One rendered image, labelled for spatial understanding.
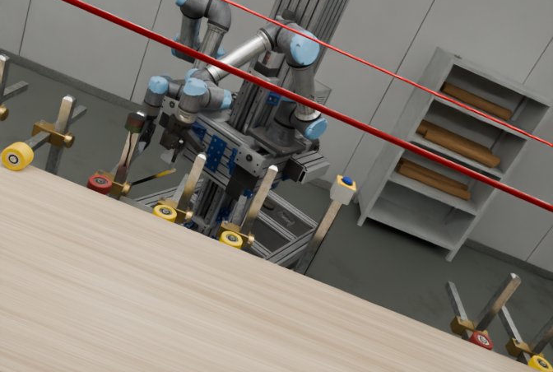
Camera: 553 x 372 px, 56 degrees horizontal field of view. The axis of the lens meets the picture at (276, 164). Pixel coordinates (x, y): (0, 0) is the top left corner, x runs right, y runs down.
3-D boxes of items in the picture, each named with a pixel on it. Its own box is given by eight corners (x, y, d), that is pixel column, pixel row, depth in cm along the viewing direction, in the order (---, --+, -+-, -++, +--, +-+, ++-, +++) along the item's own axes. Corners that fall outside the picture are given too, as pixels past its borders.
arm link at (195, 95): (213, 88, 184) (193, 85, 178) (203, 114, 188) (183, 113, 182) (202, 77, 188) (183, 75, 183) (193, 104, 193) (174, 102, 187)
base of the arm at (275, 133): (273, 128, 255) (281, 111, 251) (297, 144, 250) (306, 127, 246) (257, 132, 243) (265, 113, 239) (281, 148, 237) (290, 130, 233)
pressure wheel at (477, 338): (480, 365, 196) (498, 344, 191) (471, 370, 190) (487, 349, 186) (464, 349, 201) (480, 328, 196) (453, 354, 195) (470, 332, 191)
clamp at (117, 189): (95, 179, 196) (99, 169, 194) (129, 193, 197) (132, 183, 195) (90, 186, 191) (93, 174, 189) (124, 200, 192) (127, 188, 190)
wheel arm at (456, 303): (443, 286, 232) (448, 280, 231) (449, 290, 233) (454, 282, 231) (467, 358, 193) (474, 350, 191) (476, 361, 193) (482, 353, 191)
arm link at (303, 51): (310, 118, 242) (297, 16, 202) (331, 134, 233) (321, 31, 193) (290, 130, 239) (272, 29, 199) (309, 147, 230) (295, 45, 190)
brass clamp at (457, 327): (448, 323, 209) (455, 313, 207) (478, 335, 210) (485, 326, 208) (452, 333, 203) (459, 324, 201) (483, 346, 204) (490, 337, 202)
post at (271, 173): (224, 262, 205) (270, 161, 186) (232, 266, 205) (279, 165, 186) (222, 268, 202) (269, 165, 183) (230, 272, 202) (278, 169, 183)
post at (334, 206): (284, 284, 207) (332, 192, 189) (295, 289, 207) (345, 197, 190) (283, 291, 203) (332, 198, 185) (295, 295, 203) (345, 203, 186)
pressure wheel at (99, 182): (86, 197, 189) (95, 170, 184) (107, 205, 189) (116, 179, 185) (77, 206, 181) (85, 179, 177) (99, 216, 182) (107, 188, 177)
